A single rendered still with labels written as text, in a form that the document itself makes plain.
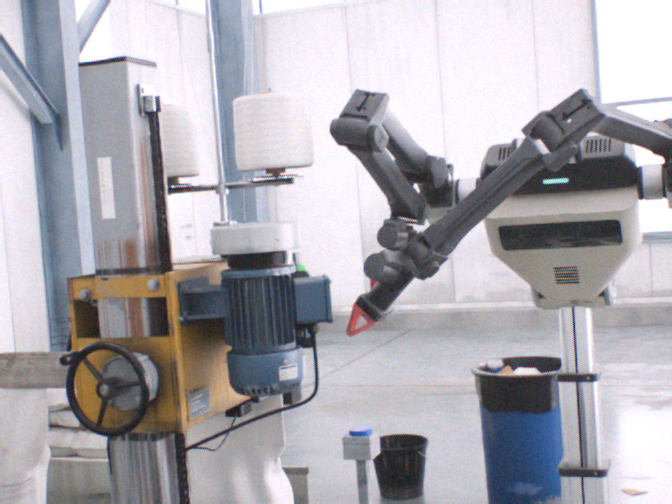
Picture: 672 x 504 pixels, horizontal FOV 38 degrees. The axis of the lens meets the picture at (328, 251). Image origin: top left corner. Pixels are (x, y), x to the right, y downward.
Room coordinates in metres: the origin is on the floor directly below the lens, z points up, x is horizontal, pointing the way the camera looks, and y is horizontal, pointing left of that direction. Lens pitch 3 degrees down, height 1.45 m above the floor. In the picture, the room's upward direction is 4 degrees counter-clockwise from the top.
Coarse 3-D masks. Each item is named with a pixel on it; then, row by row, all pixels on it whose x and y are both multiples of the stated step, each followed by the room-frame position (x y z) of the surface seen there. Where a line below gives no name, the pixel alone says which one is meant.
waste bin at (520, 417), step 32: (480, 384) 4.28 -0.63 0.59; (512, 384) 4.15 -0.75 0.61; (544, 384) 4.13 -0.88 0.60; (480, 416) 4.36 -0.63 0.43; (512, 416) 4.17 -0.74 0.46; (544, 416) 4.15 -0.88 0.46; (512, 448) 4.18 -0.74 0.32; (544, 448) 4.15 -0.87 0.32; (512, 480) 4.19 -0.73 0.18; (544, 480) 4.16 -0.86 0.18
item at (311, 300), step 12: (312, 276) 1.97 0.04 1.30; (324, 276) 1.92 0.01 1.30; (300, 288) 1.89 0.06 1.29; (312, 288) 1.89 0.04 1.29; (324, 288) 1.89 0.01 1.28; (300, 300) 1.89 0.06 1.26; (312, 300) 1.89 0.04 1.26; (324, 300) 1.89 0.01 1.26; (300, 312) 1.89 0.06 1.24; (312, 312) 1.89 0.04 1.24; (324, 312) 1.89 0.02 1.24; (312, 324) 1.93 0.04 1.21
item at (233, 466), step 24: (264, 408) 2.29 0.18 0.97; (192, 432) 2.36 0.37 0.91; (216, 432) 2.34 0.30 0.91; (240, 432) 2.32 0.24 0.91; (264, 432) 2.29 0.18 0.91; (192, 456) 2.34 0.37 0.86; (216, 456) 2.32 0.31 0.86; (240, 456) 2.30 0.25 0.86; (264, 456) 2.28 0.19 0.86; (192, 480) 2.29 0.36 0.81; (216, 480) 2.27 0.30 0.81; (240, 480) 2.25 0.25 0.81; (264, 480) 2.24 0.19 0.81; (288, 480) 2.32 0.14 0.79
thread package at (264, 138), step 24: (264, 96) 1.99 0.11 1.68; (288, 96) 2.00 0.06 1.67; (240, 120) 2.02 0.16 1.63; (264, 120) 1.99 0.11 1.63; (288, 120) 2.00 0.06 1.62; (240, 144) 2.03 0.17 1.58; (264, 144) 1.99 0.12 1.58; (288, 144) 2.00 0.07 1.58; (312, 144) 2.06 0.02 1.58; (240, 168) 2.04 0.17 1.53; (264, 168) 2.00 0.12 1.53; (288, 168) 2.10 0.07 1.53
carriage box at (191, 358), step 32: (96, 288) 1.92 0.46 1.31; (128, 288) 1.89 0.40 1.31; (160, 288) 1.87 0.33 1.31; (96, 320) 2.01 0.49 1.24; (96, 352) 1.92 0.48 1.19; (160, 352) 1.87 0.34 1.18; (192, 352) 1.93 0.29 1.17; (224, 352) 2.05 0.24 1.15; (96, 384) 1.93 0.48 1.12; (160, 384) 1.87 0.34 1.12; (192, 384) 1.92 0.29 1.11; (224, 384) 2.04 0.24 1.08; (96, 416) 1.93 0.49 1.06; (128, 416) 1.90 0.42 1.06; (160, 416) 1.87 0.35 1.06
